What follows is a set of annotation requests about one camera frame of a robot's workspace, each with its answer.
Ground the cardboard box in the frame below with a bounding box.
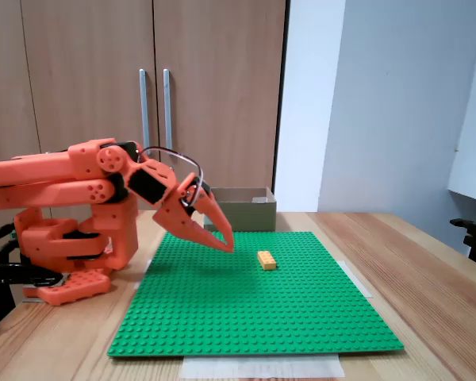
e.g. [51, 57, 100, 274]
[203, 186, 278, 233]

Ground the yellow lego block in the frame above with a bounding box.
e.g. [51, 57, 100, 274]
[256, 250, 278, 271]

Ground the green lego baseplate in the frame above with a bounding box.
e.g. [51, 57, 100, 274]
[106, 230, 405, 358]

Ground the wooden cabinet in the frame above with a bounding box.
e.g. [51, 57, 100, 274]
[0, 0, 291, 239]

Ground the wide masking tape strip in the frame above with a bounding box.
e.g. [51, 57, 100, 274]
[181, 354, 346, 380]

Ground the black table clamp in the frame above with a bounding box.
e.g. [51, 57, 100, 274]
[0, 237, 67, 330]

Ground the gripper servo cable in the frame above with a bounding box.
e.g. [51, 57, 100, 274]
[137, 145, 205, 207]

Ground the silver cabinet handle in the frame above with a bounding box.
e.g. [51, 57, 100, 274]
[162, 68, 174, 151]
[138, 68, 151, 150]

